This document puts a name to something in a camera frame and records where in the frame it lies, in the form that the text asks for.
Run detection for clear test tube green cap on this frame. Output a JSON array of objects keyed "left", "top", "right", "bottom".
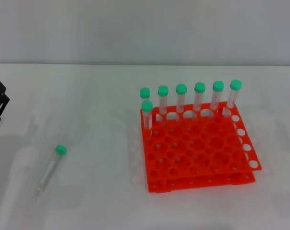
[
  {"left": 31, "top": 144, "right": 67, "bottom": 202},
  {"left": 157, "top": 85, "right": 170, "bottom": 125},
  {"left": 175, "top": 83, "right": 188, "bottom": 120},
  {"left": 139, "top": 87, "right": 152, "bottom": 106},
  {"left": 192, "top": 82, "right": 206, "bottom": 119},
  {"left": 141, "top": 100, "right": 154, "bottom": 142},
  {"left": 223, "top": 79, "right": 242, "bottom": 120},
  {"left": 210, "top": 80, "right": 225, "bottom": 118}
]

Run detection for orange plastic test tube rack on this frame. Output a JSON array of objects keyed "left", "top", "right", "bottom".
[{"left": 139, "top": 101, "right": 263, "bottom": 194}]

